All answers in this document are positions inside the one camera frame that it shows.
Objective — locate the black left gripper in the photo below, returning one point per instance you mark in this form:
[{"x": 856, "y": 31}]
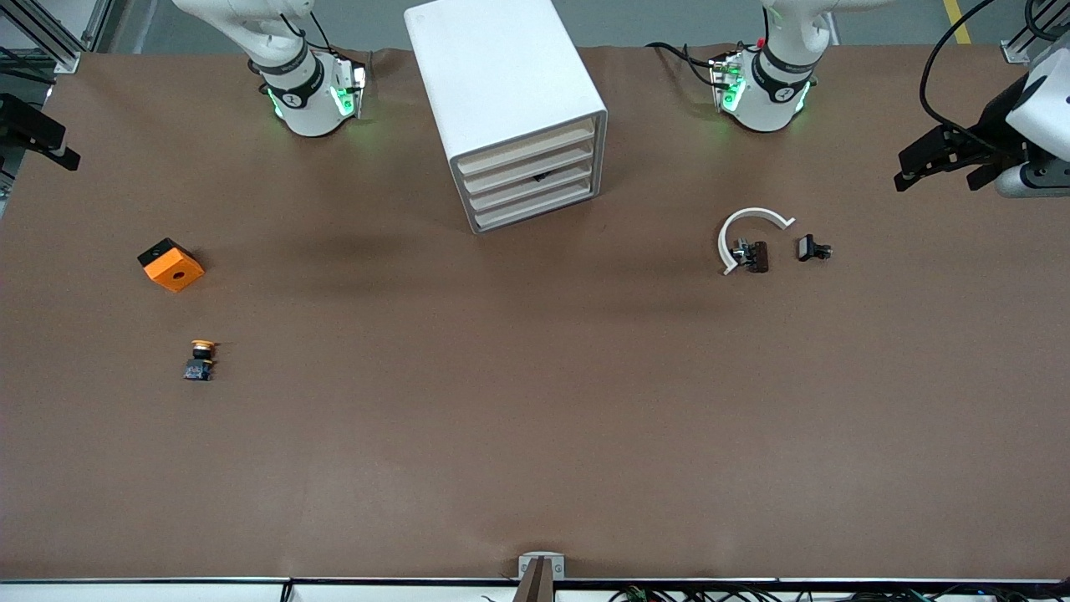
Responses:
[{"x": 991, "y": 124}]

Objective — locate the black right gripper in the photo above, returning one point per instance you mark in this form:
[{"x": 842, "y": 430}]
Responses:
[{"x": 25, "y": 125}]

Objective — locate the orange push button switch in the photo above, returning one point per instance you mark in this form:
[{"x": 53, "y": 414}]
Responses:
[{"x": 199, "y": 368}]

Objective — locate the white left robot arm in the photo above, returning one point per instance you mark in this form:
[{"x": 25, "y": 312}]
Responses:
[{"x": 769, "y": 100}]

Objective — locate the orange and black button box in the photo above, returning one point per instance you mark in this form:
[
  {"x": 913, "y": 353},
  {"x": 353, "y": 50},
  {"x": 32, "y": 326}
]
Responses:
[{"x": 175, "y": 272}]

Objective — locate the small black clip component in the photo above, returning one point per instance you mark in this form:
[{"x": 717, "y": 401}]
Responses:
[{"x": 807, "y": 247}]

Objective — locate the white curved plastic arc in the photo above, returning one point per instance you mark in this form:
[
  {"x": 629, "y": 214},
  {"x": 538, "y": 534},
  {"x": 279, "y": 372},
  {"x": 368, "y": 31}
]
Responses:
[{"x": 756, "y": 212}]

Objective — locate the dark brown small component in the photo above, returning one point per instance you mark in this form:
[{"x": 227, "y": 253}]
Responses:
[{"x": 759, "y": 257}]

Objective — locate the brown table mat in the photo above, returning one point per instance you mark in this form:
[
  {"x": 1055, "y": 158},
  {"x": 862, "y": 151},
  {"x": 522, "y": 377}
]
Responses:
[{"x": 501, "y": 418}]

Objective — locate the aluminium frame profile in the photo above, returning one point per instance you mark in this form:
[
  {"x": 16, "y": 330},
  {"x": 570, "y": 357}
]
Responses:
[
  {"x": 1028, "y": 46},
  {"x": 99, "y": 21},
  {"x": 50, "y": 38}
]

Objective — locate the grey metal edge bracket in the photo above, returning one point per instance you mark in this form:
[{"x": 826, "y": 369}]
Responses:
[{"x": 525, "y": 567}]

